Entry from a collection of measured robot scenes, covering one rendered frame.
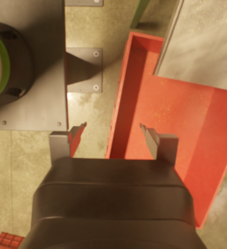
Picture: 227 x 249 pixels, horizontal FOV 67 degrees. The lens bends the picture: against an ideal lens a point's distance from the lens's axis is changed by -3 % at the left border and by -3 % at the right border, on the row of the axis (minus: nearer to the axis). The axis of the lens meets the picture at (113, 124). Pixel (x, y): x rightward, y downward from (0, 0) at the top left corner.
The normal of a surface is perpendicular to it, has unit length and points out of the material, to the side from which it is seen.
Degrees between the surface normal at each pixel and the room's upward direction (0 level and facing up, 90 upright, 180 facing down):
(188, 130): 0
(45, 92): 0
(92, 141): 0
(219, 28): 30
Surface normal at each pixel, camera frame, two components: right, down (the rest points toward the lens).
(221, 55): -0.08, 0.72
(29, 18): 0.00, 0.28
